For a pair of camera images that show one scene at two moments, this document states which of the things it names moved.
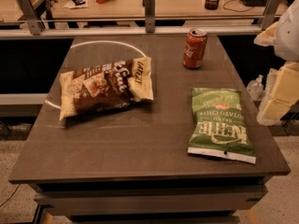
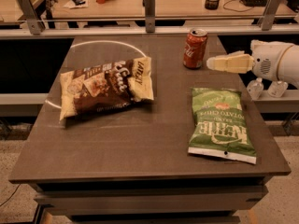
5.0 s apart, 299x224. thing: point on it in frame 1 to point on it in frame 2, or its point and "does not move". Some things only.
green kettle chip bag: x=220 y=127 does not move
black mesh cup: x=211 y=2 does not move
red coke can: x=194 y=49 does not move
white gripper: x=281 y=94 to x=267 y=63
